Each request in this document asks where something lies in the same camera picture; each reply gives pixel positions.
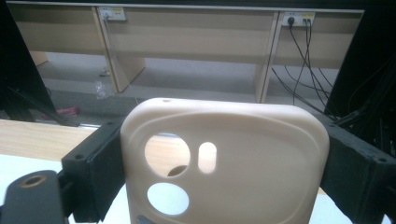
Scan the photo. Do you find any bundle of black cables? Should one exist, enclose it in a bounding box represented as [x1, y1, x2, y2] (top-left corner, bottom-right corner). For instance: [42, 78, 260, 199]
[270, 17, 340, 121]

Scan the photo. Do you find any black curtain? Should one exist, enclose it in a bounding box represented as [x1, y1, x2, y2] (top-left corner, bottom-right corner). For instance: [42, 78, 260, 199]
[323, 0, 396, 126]
[0, 0, 58, 123]

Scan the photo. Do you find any clear plastic wrapper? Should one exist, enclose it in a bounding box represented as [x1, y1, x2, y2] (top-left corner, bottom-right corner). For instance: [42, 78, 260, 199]
[94, 80, 110, 100]

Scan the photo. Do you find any wooden shelf unit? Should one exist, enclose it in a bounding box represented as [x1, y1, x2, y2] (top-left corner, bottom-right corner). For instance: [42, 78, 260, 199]
[6, 1, 365, 105]

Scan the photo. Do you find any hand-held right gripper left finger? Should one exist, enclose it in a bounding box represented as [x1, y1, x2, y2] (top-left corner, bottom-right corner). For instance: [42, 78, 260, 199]
[61, 117, 127, 224]

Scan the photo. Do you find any pink object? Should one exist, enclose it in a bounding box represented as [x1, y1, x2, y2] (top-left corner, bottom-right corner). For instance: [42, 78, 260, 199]
[55, 105, 80, 117]

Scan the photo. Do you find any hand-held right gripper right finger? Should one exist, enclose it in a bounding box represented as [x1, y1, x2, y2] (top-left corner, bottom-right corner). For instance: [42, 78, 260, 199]
[317, 114, 396, 224]

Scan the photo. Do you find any printed package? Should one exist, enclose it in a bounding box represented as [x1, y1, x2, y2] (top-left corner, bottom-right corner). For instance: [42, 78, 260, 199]
[120, 97, 331, 224]

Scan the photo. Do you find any black metal stand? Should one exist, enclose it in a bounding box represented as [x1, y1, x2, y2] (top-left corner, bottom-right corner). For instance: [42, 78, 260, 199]
[0, 83, 82, 129]
[332, 54, 396, 158]

